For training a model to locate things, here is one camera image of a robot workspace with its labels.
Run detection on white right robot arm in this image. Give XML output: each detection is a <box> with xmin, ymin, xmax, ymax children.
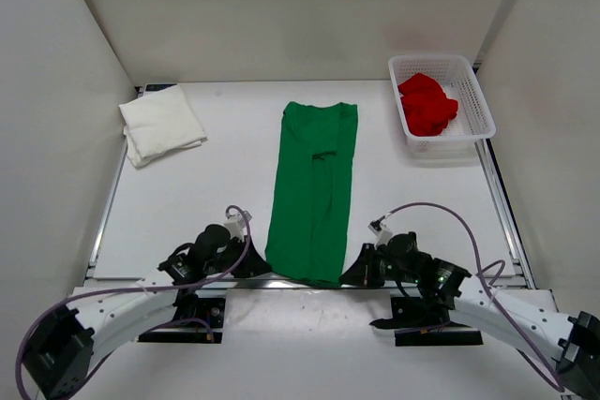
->
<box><xmin>339</xmin><ymin>232</ymin><xmax>599</xmax><ymax>399</ymax></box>

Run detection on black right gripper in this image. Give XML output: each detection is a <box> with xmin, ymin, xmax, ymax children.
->
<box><xmin>339</xmin><ymin>244</ymin><xmax>418</xmax><ymax>289</ymax></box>

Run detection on red t shirt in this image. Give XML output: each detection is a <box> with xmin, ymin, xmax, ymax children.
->
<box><xmin>397</xmin><ymin>73</ymin><xmax>458</xmax><ymax>137</ymax></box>

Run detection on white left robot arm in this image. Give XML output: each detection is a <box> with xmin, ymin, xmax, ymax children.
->
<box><xmin>18</xmin><ymin>214</ymin><xmax>270</xmax><ymax>399</ymax></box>

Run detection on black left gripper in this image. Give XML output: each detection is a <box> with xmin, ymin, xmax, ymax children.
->
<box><xmin>204</xmin><ymin>234</ymin><xmax>271</xmax><ymax>277</ymax></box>

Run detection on white plastic basket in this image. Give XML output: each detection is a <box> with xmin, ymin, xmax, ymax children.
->
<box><xmin>388</xmin><ymin>53</ymin><xmax>496</xmax><ymax>160</ymax></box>

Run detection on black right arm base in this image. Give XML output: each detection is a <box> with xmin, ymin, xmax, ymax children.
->
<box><xmin>369</xmin><ymin>289</ymin><xmax>484</xmax><ymax>347</ymax></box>

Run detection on aluminium rail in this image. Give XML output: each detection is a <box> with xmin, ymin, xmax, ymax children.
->
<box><xmin>475</xmin><ymin>139</ymin><xmax>537</xmax><ymax>289</ymax></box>
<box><xmin>82</xmin><ymin>274</ymin><xmax>528</xmax><ymax>291</ymax></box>

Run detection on white t shirt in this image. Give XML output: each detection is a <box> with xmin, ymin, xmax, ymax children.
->
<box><xmin>119</xmin><ymin>84</ymin><xmax>207</xmax><ymax>169</ymax></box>

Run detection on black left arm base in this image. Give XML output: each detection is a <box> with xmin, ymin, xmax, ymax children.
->
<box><xmin>137</xmin><ymin>294</ymin><xmax>226</xmax><ymax>345</ymax></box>

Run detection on green t shirt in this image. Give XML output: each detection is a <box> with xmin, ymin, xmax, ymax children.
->
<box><xmin>265</xmin><ymin>102</ymin><xmax>358</xmax><ymax>288</ymax></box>

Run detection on aluminium right side rail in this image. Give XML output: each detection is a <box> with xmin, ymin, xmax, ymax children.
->
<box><xmin>475</xmin><ymin>139</ymin><xmax>537</xmax><ymax>289</ymax></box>

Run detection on aluminium front rail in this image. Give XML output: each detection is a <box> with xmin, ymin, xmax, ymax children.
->
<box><xmin>82</xmin><ymin>274</ymin><xmax>528</xmax><ymax>291</ymax></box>

